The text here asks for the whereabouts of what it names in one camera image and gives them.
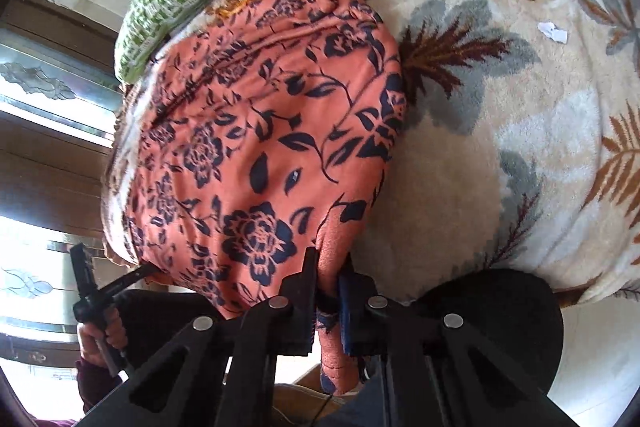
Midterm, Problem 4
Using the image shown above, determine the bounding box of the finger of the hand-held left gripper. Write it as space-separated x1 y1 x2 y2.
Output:
69 243 97 308
95 264 153 304

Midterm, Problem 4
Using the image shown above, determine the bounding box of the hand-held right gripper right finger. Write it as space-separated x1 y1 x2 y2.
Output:
337 257 568 427

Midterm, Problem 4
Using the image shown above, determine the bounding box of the wooden framed patterned glass window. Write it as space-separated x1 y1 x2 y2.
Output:
0 0 126 408

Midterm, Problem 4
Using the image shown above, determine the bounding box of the white paper scrap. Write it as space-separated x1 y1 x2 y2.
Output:
537 22 568 44

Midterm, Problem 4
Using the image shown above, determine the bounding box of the cream leaf print blanket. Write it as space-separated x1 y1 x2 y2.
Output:
100 0 640 308

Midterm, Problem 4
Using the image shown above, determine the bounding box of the person's left hand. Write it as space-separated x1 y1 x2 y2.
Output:
77 307 128 375

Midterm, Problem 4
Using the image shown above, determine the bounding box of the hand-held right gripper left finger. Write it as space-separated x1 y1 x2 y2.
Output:
75 247 321 427

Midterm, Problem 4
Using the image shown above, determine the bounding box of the orange floral cloth garment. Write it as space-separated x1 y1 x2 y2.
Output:
120 0 408 398

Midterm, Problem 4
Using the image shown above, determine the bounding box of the person's left forearm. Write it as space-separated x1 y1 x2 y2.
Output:
75 357 132 414

